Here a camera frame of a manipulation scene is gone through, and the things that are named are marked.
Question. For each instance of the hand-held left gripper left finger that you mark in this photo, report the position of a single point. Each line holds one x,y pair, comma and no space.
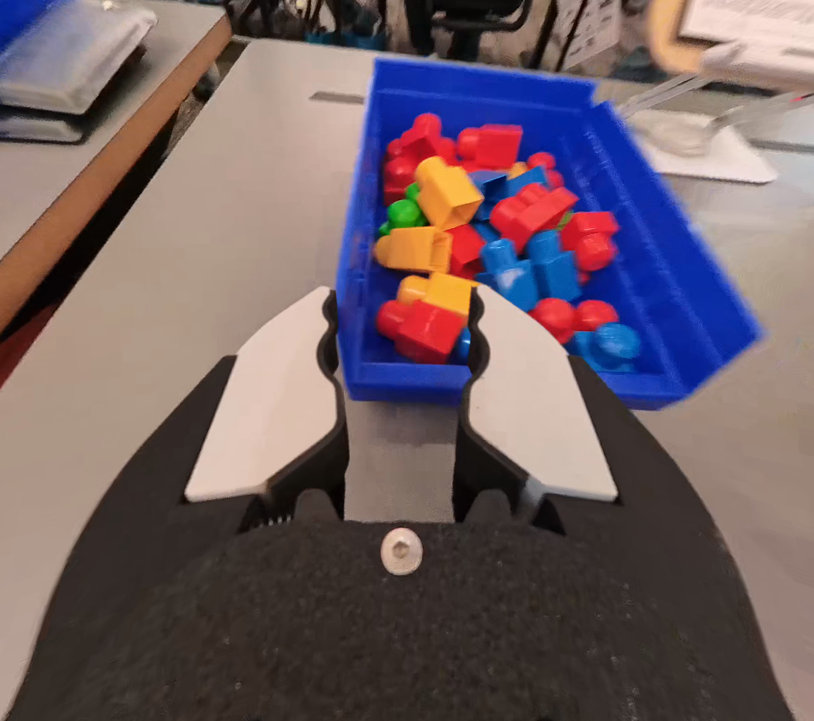
267,416

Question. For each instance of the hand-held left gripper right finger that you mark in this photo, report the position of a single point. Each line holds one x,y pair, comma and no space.
534,416

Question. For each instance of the pile of colourful toy blocks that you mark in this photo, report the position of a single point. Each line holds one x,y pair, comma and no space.
445,199

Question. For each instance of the white wooden document stand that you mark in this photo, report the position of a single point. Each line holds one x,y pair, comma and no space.
712,155

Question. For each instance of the white paper tag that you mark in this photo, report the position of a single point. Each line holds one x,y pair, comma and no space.
591,9

